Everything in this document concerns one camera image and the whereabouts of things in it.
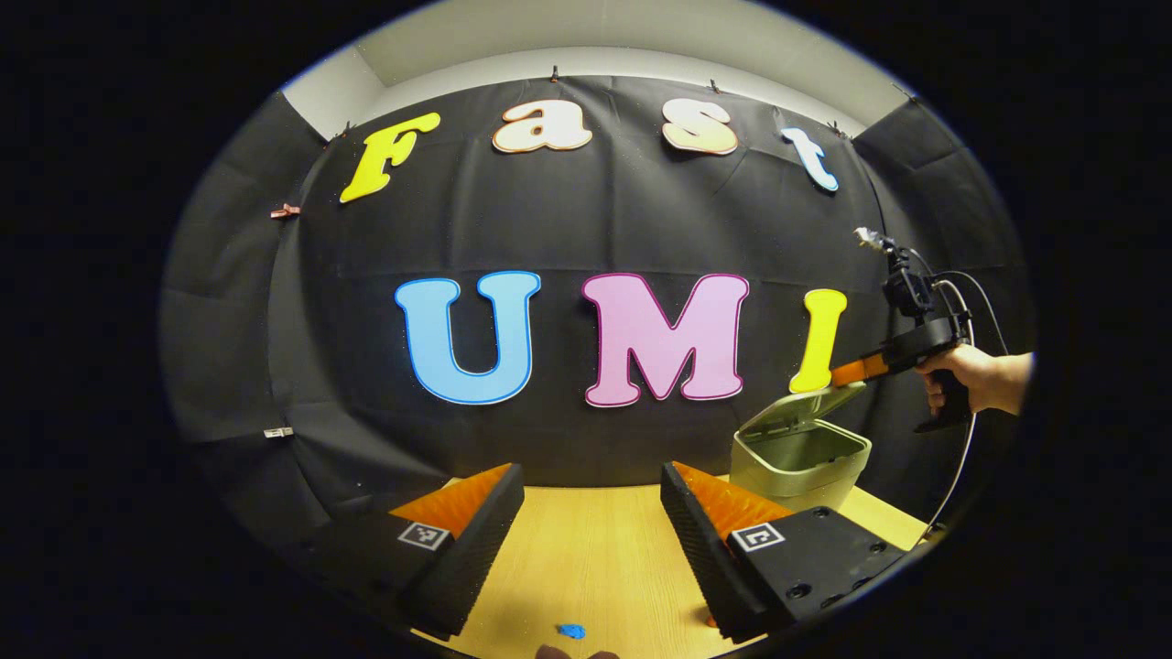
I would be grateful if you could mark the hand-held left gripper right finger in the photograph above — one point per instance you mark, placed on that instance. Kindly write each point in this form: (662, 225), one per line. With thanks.
(705, 558)

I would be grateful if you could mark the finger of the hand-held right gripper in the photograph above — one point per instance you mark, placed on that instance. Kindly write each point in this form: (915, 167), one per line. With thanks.
(859, 369)

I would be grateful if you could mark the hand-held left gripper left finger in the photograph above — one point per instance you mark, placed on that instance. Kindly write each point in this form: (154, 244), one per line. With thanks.
(476, 549)

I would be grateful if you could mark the pale green desktop garbage bin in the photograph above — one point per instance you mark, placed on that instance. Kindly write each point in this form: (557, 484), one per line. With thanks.
(797, 476)

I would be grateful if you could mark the blue paper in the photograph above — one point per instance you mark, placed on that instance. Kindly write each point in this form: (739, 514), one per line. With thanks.
(570, 631)

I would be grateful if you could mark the wooden desktop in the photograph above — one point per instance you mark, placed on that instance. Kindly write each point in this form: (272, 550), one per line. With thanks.
(595, 558)

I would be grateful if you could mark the black backdrop cloth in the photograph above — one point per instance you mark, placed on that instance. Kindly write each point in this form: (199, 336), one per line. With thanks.
(568, 229)

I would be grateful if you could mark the pink clip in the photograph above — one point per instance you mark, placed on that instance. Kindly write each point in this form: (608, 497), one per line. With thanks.
(285, 211)

